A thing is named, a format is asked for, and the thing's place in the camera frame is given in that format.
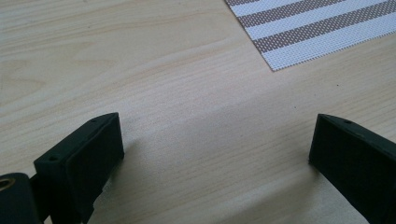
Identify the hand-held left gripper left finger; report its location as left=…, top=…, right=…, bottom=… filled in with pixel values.
left=33, top=112, right=125, bottom=224

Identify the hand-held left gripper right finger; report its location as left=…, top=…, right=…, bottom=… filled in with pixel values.
left=308, top=113, right=396, bottom=224

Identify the brown white striped placemat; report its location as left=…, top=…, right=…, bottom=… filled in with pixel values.
left=224, top=0, right=396, bottom=73

